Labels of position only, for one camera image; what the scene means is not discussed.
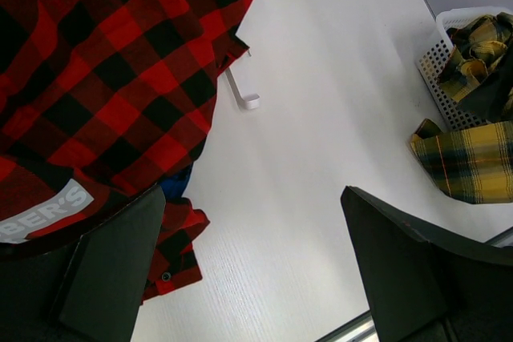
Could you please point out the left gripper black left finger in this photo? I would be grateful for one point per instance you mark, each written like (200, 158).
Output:
(103, 288)

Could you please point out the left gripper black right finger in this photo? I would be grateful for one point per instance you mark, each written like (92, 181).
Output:
(423, 282)

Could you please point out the yellow plaid shirt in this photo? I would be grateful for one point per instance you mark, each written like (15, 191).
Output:
(467, 66)

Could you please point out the red black checked shirt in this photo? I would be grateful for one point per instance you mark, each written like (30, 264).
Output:
(101, 99)

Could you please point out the blue plaid shirt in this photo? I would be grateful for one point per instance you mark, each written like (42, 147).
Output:
(174, 187)

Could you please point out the white perforated basket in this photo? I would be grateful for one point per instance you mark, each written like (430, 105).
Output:
(434, 55)

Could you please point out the metal clothes rack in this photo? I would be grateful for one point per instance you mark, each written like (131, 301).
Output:
(246, 97)

